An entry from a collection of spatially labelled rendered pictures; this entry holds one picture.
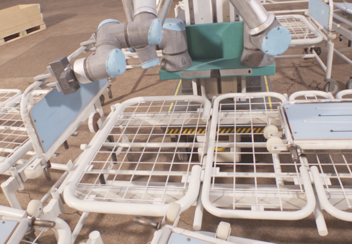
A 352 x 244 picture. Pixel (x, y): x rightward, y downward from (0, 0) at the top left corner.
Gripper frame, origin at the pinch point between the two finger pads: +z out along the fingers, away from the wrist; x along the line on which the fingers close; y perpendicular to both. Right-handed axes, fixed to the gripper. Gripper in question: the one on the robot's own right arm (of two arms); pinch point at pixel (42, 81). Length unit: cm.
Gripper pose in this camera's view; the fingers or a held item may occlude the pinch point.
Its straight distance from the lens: 127.6
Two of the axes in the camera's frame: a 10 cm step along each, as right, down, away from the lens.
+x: -2.9, -8.6, -4.2
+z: -9.4, 1.7, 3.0
